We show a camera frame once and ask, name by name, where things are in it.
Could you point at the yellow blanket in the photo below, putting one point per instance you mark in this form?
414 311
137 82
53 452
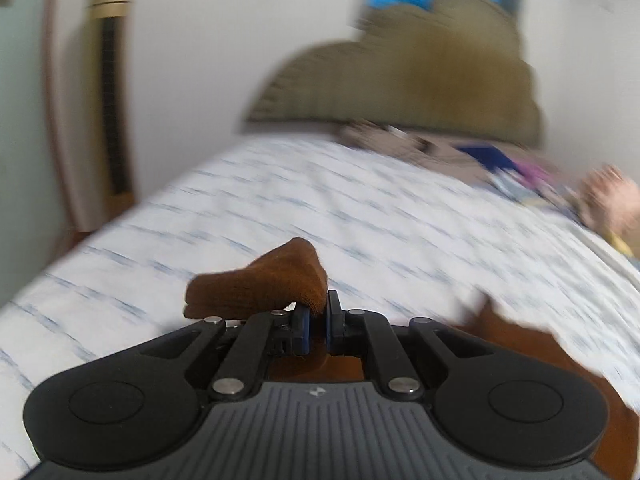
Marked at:
625 246

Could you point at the black gold upright object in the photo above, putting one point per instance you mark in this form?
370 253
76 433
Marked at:
112 85

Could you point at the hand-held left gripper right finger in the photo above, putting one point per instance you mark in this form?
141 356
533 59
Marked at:
330 331

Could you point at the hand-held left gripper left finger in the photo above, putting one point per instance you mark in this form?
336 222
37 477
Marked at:
300 331

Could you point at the olive ribbed headboard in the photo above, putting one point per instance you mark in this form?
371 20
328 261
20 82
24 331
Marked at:
400 85

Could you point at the white printed bedsheet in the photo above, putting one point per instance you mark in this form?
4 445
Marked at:
350 210

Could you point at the wooden door frame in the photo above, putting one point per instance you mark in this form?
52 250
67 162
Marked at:
55 110

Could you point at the brown knit garment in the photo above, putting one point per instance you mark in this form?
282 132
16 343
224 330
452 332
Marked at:
260 280

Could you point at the pink cloth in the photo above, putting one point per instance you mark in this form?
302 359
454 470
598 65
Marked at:
612 200

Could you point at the pillows at bed head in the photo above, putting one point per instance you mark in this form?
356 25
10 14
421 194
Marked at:
450 155

